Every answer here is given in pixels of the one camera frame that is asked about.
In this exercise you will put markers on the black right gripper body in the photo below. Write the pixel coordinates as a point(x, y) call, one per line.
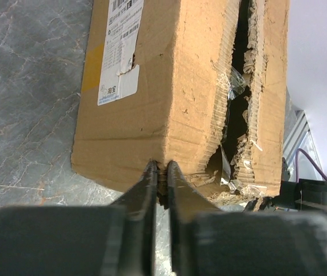
point(304, 190)

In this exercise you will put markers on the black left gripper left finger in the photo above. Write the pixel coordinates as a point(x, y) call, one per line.
point(114, 239)

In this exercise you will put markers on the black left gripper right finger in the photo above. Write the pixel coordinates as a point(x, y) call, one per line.
point(205, 240)

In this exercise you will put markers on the brown cardboard express box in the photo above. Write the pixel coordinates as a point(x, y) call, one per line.
point(181, 81)

